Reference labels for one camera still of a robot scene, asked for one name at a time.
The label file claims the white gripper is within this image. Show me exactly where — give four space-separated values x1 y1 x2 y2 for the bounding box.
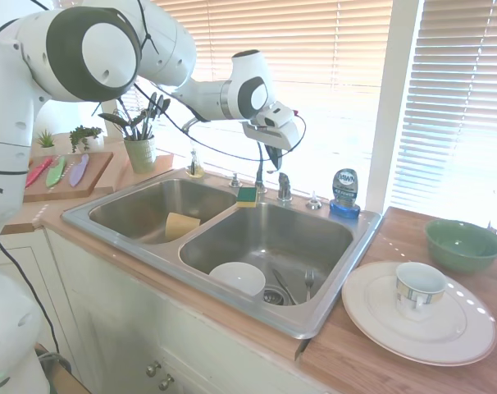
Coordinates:
243 117 302 170

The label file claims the chrome faucet handle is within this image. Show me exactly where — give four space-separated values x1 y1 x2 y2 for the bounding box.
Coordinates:
276 172 294 202

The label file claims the faucet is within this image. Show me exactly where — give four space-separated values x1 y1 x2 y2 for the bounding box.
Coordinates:
254 141 269 195

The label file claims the yellow green sponge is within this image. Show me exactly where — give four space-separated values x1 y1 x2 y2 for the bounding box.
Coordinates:
235 186 259 209

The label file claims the stainless steel double sink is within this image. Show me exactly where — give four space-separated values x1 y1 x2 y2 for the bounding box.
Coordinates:
60 167 384 341

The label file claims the blue Dawn dish soap bottle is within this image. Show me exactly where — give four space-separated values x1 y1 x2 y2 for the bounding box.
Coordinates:
328 167 362 221

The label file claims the clear bottle yellow liquid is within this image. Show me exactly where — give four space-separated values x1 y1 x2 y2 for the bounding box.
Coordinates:
185 139 207 179

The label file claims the wide white window blind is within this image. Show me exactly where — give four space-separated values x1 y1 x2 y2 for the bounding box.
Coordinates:
121 0 394 198

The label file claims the white ceramic bowl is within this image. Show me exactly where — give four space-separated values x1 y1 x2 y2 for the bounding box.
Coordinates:
208 261 267 297

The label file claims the silver table knife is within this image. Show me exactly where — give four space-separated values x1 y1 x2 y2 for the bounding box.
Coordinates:
271 268 299 306

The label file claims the silver fork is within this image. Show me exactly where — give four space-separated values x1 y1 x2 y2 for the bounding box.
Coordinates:
303 268 316 301

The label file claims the utensil holder pot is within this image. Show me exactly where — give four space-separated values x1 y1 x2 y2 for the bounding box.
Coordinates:
98 92 171 174

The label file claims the metal disposal drain flange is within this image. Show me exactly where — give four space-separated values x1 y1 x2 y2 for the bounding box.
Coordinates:
262 286 293 307

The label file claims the wooden cutting board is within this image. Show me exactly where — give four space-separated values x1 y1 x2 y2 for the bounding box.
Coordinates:
22 151 115 204

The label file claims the small leafy succulent white pot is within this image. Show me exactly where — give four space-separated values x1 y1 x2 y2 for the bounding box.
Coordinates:
69 125 106 153

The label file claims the white dinner plate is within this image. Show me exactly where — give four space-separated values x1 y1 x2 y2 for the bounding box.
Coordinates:
340 261 497 368

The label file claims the narrow white window blind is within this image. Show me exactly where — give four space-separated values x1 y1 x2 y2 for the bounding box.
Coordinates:
390 0 497 225

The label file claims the purple plastic knife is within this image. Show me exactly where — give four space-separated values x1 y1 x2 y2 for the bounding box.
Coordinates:
68 153 89 186

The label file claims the white patterned teacup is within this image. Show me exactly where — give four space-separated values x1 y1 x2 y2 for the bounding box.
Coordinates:
394 262 448 321

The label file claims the green ceramic bowl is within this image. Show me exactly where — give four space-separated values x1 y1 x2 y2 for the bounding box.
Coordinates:
423 218 497 275

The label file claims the green plastic knife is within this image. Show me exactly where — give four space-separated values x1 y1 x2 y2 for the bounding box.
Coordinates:
45 155 67 189

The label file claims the white kitchen cabinet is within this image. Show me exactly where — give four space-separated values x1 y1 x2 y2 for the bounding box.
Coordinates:
0 227 315 394

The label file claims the small spiky succulent white pot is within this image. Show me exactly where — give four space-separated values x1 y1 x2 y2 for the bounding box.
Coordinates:
35 129 57 158

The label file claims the pink plastic knife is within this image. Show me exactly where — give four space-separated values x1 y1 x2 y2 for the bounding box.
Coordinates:
25 158 53 189

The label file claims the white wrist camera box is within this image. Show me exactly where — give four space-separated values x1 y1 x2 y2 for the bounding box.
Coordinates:
254 102 295 129

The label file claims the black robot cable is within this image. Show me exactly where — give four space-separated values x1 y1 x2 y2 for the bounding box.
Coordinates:
133 80 308 162

